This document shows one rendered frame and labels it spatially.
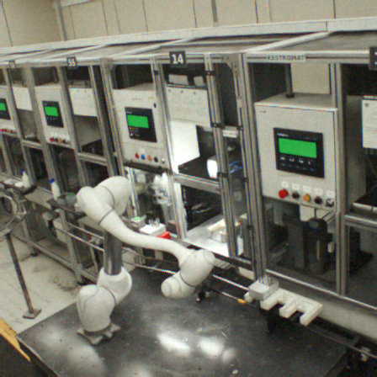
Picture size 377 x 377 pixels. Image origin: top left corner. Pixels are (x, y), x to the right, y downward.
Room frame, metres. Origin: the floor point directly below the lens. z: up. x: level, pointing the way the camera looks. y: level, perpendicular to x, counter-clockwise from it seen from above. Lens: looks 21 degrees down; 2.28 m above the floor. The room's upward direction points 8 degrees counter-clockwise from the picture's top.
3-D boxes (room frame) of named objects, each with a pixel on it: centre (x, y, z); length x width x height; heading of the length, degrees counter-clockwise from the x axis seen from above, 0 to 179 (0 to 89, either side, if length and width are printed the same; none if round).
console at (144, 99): (2.94, 0.13, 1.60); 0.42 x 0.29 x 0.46; 41
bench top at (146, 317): (2.04, 0.19, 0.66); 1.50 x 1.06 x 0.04; 41
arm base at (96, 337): (2.18, 0.57, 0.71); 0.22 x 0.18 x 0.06; 41
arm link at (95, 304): (2.21, 0.58, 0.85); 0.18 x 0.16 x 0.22; 150
